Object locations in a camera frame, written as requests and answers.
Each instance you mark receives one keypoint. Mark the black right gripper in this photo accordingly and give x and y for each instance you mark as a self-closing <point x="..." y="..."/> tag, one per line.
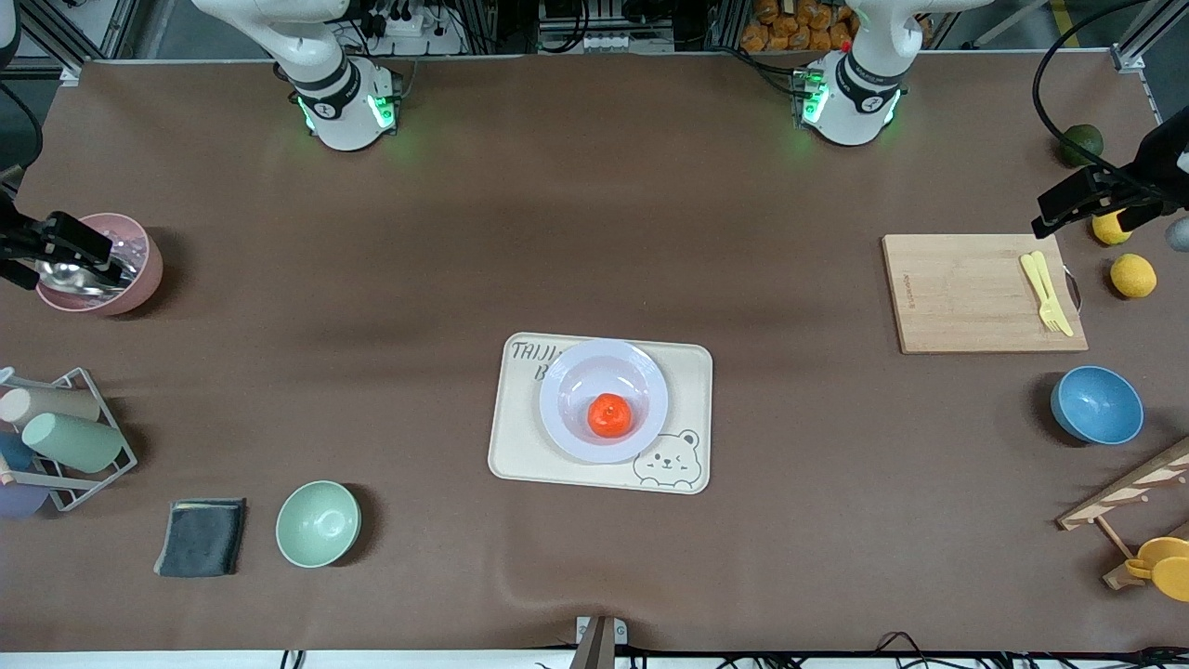
<point x="11" y="243"/>

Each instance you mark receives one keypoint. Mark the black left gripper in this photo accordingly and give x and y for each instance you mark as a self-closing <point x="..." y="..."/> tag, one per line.
<point x="1169" y="158"/>

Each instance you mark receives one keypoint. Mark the orange fruit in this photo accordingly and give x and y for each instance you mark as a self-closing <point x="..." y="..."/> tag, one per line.
<point x="610" y="415"/>

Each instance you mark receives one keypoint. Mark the lavender round plate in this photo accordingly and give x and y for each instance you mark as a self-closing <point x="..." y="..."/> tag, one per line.
<point x="567" y="409"/>

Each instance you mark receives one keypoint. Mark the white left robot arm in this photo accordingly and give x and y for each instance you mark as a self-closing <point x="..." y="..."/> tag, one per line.
<point x="850" y="116"/>

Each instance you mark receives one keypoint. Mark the metal scoop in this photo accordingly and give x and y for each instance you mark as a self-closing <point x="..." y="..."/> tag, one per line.
<point x="70" y="282"/>

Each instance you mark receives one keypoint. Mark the yellow lemon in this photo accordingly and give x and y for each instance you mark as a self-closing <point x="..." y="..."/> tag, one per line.
<point x="1133" y="276"/>
<point x="1107" y="230"/>

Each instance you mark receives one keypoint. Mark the dark green lime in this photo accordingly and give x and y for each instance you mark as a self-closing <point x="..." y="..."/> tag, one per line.
<point x="1085" y="141"/>

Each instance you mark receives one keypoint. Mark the pink bowl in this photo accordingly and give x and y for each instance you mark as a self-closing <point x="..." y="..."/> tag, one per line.
<point x="139" y="279"/>

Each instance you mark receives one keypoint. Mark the yellow plastic knife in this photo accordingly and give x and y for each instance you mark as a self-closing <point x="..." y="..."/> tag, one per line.
<point x="1044" y="271"/>

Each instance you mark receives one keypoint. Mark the wooden cutting board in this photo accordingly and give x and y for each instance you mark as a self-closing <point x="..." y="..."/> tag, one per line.
<point x="966" y="297"/>

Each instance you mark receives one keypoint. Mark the beige cup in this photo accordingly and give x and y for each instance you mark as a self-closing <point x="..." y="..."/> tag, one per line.
<point x="51" y="405"/>

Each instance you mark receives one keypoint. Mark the mint green cup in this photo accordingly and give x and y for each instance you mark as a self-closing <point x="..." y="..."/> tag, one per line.
<point x="74" y="442"/>

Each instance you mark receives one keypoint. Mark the blue bowl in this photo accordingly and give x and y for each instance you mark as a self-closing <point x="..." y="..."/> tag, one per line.
<point x="1098" y="405"/>

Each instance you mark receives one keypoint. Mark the blue cup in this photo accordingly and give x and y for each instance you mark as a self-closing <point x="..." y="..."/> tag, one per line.
<point x="14" y="452"/>

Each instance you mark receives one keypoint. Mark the purple cup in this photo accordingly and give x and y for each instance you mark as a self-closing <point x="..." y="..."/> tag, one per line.
<point x="19" y="502"/>

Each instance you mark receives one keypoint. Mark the wooden peg rack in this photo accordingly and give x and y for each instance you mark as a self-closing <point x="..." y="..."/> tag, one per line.
<point x="1115" y="497"/>

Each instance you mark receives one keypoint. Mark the dark grey folded cloth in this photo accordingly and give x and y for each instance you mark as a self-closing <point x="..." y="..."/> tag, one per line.
<point x="201" y="537"/>

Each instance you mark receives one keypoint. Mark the pile of orange breads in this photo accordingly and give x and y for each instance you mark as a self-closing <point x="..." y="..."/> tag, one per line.
<point x="790" y="37"/>

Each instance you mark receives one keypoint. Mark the mint green bowl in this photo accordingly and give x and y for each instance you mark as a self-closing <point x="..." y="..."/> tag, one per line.
<point x="318" y="524"/>

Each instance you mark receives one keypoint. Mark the yellow mug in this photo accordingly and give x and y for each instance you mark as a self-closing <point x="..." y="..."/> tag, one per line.
<point x="1166" y="567"/>

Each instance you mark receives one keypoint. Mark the white power strip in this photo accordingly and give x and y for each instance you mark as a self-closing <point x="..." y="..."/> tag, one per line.
<point x="427" y="42"/>

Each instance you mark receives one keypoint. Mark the cream bear print tray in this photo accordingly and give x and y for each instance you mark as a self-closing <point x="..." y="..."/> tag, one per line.
<point x="520" y="455"/>

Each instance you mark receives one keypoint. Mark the white socket bar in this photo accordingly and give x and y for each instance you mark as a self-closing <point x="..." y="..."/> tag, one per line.
<point x="604" y="43"/>

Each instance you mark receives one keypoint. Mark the aluminium frame post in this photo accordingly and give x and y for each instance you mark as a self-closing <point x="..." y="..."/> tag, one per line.
<point x="1138" y="51"/>
<point x="74" y="72"/>

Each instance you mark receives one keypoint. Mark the metal table bracket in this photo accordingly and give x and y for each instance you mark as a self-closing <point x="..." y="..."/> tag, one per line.
<point x="599" y="641"/>

